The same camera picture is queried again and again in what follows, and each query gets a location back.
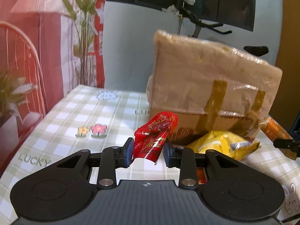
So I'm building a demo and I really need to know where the red jerky snack packet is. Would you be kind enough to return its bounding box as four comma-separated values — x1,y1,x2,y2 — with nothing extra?
132,111,178,163

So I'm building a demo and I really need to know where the orange white snack packet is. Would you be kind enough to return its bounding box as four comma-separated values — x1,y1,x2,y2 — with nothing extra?
259,116,292,142

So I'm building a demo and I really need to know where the red barcode snack packet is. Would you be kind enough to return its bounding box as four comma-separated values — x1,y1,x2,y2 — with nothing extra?
197,167,207,184

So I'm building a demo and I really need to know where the checkered flower tablecloth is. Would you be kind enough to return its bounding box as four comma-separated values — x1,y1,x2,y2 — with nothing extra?
1,85,299,224

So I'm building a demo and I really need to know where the large yellow chip bag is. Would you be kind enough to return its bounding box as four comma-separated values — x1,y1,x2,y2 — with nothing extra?
187,131,260,161

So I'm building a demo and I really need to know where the taped cardboard box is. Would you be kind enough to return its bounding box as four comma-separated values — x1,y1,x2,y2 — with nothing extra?
146,30,282,145

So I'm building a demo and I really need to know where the black exercise bike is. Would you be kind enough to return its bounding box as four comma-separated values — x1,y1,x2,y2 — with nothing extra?
161,0,270,58

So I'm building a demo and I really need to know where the red printed curtain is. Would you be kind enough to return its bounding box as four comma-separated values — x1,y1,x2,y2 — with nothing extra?
1,0,106,171

